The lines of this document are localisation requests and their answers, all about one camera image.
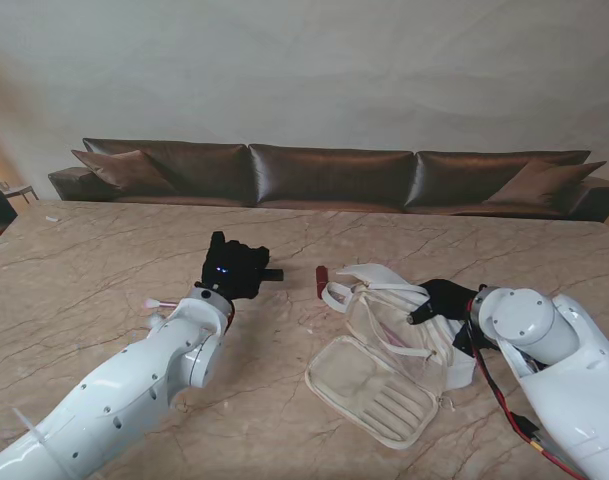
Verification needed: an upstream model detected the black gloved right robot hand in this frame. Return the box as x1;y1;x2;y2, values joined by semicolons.
406;278;485;326

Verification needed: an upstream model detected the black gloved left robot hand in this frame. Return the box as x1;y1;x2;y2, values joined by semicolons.
201;230;271;302

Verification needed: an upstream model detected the cream white cosmetics bag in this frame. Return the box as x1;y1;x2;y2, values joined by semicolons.
304;263;478;450

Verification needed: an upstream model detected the brown leather sofa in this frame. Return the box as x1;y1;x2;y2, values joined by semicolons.
47;137;609;224

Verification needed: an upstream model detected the brown sofa pillow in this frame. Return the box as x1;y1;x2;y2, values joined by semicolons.
483;158;608;206
71;148;178;196

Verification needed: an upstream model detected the grey side chair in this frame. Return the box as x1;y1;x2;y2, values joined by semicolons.
0;175;38;204

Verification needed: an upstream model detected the white zip tie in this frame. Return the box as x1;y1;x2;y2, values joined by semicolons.
11;407;51;447

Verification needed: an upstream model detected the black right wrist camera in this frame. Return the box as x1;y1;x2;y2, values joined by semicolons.
451;322;479;359

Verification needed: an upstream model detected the red black right arm cable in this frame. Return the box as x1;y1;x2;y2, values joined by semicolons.
466;299;590;480

